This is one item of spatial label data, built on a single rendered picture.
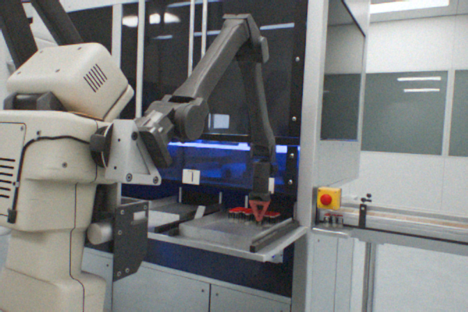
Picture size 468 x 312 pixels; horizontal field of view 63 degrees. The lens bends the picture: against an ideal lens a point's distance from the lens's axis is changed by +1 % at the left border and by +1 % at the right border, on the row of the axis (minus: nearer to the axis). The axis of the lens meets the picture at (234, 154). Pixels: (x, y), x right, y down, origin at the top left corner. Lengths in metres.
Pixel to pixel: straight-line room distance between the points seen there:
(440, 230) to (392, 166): 4.52
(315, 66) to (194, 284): 1.03
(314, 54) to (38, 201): 1.04
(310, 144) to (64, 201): 0.90
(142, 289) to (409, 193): 4.69
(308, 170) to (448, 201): 4.69
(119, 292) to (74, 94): 1.38
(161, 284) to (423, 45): 5.10
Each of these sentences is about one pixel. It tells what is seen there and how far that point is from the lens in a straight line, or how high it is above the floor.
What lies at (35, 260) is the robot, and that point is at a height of 0.95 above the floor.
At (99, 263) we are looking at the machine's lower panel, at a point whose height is 0.54.
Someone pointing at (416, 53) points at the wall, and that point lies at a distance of 6.11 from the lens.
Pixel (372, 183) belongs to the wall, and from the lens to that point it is 6.05.
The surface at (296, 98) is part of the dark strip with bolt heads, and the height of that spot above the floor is 1.36.
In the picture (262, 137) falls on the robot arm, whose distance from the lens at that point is 1.25.
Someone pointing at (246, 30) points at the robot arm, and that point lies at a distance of 1.04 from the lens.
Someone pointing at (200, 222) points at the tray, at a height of 0.90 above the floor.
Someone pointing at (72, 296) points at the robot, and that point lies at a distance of 0.86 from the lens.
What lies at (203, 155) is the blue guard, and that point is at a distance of 1.62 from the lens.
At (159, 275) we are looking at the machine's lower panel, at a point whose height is 0.56.
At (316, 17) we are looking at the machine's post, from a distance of 1.49.
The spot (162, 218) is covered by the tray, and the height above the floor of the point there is 0.89.
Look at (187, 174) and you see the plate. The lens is 1.66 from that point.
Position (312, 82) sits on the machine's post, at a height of 1.41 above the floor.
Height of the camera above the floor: 1.21
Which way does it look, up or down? 3 degrees down
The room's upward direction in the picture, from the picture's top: 3 degrees clockwise
